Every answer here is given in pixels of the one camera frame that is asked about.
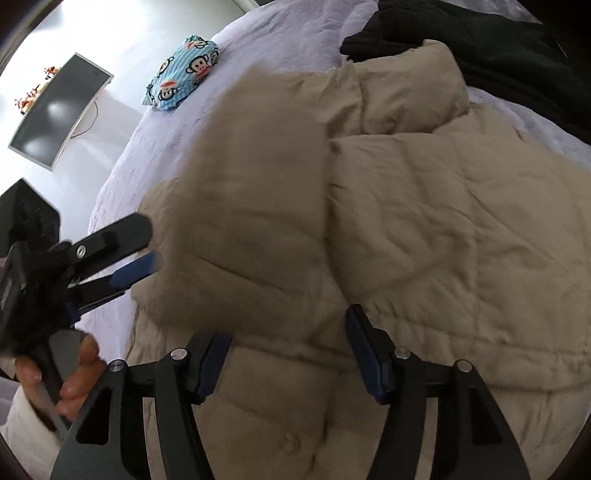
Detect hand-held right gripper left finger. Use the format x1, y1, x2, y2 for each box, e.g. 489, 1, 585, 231
50, 329, 234, 480

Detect flat screen television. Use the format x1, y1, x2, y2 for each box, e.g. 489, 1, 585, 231
8, 53, 115, 172

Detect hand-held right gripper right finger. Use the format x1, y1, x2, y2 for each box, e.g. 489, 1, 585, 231
345, 304, 532, 480

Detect thin television cable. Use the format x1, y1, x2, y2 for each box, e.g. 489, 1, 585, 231
69, 99, 100, 139

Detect person's left hand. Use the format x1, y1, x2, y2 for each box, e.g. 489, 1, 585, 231
14, 335, 106, 432

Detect person's left forearm white sleeve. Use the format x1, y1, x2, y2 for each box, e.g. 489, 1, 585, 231
0, 383, 71, 480

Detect beige puffer jacket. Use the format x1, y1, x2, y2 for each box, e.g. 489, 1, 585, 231
124, 39, 591, 480

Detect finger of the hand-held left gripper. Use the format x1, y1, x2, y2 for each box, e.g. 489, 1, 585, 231
60, 212, 154, 274
69, 251, 162, 324

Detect black garment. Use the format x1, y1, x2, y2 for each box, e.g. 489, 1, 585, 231
339, 0, 591, 158

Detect blue cartoon printed cloth bundle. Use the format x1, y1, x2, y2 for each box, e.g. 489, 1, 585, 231
141, 36, 222, 112

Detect lavender plush blanket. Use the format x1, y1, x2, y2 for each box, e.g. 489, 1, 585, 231
74, 0, 591, 333

